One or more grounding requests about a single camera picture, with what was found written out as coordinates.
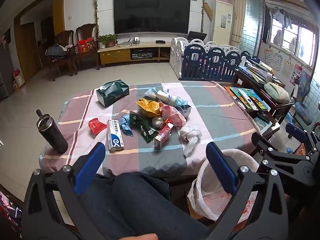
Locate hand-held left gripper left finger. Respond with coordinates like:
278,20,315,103
22,142,107,240

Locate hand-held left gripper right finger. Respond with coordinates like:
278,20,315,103
205,142,289,240

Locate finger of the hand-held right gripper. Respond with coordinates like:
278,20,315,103
251,132,312,174
285,122,320,153

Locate waste bin with white liner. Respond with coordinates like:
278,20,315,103
187,149,260,224

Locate red snack wrapper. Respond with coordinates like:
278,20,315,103
88,117,107,136

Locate person's left hand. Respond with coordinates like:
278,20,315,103
119,233,158,240

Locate blue printed child chair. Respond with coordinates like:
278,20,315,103
294,70,316,126

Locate white and blue medicine box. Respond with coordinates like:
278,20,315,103
107,119,125,152

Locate grey-green cushion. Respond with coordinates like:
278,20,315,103
264,82,291,103

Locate crumpled white plastic bag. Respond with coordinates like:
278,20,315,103
179,124,202,157

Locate plaid tablecloth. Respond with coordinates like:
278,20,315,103
40,81,258,178

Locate black thermos bottle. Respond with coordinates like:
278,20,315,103
36,109,69,154

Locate knotted blue cloth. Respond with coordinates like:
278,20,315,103
119,114,134,137

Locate row of colourful books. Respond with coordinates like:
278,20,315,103
224,86,269,112

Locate person's legs in jeans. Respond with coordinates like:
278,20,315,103
79,172,210,240

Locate green snack packet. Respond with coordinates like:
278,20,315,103
129,111,159,144

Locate red and white carton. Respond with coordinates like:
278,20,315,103
154,122,174,150

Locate pink plastic bag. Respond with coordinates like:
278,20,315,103
159,102,187,127

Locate pile of books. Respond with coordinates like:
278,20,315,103
237,57,283,85

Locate green tissue pack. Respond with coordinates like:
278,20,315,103
96,79,130,107

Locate crumpled clear wrap ball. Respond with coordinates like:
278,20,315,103
152,116,165,128

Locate yellow plastic bag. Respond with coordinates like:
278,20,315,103
136,98,163,118

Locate window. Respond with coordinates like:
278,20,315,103
265,4,317,63

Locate white paper cup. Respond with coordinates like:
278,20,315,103
156,91,178,105

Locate clear blue-print packet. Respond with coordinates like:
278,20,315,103
144,87,160,99

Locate dark printed cloth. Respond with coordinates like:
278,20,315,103
0,190,23,233

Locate navy playpen fence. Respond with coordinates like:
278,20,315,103
180,44,260,82

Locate yellow wooden television cabinet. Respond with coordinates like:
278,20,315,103
97,41,173,67

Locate hanging clothes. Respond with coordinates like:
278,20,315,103
271,7,293,29

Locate red and white bag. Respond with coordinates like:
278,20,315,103
14,69,26,88

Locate white playpen fence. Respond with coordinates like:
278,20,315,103
169,37,240,79

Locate red gift box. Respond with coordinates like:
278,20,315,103
77,38,97,54

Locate dark backpack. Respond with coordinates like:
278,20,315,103
45,44,68,58

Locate black audio player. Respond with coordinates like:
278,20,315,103
131,51,154,60

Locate potted green plant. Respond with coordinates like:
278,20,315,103
98,34,118,48

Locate grey refrigerator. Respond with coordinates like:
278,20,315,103
0,40,15,100

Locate white standing air conditioner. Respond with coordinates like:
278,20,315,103
211,0,234,47

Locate dark wooden armchair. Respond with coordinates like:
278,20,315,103
49,30,78,77
74,24,101,71

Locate black laptop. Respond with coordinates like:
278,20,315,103
186,31,207,43

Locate green vine garland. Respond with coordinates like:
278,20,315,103
93,0,100,34
200,0,206,33

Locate black flat television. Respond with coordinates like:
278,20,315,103
114,0,191,35

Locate colourful wall poster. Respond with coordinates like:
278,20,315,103
290,65,303,85

